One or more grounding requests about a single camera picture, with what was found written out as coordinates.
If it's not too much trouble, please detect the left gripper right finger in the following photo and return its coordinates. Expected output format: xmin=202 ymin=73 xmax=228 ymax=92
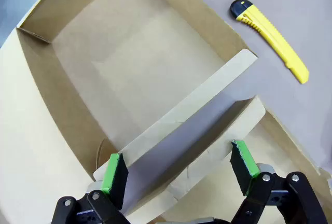
xmin=230 ymin=139 xmax=329 ymax=224

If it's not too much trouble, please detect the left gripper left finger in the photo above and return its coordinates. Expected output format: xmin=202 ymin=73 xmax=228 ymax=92
xmin=50 ymin=152 xmax=130 ymax=224

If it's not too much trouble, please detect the yellow utility knife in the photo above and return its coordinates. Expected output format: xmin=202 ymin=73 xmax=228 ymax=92
xmin=229 ymin=0 xmax=310 ymax=85

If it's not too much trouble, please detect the open brown cardboard box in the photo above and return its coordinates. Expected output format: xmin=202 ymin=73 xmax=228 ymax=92
xmin=0 ymin=0 xmax=259 ymax=224
xmin=127 ymin=94 xmax=332 ymax=224

